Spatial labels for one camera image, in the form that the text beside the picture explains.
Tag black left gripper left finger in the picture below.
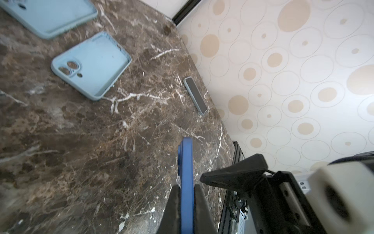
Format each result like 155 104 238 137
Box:
156 185 181 234

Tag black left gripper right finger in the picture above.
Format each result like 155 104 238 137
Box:
194 184 217 234

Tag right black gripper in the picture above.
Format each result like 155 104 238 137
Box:
200 154 326 234

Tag dark blue phone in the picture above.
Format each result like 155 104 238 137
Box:
178 137 194 234

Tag pink phone black screen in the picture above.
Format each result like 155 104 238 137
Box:
183 77 207 116

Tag light blue phone case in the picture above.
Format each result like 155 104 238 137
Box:
1 0 98 40
51 31 132 101

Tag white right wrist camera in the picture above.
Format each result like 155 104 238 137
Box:
306 160 374 234

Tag black corner frame post right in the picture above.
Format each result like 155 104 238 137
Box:
172 0 201 26

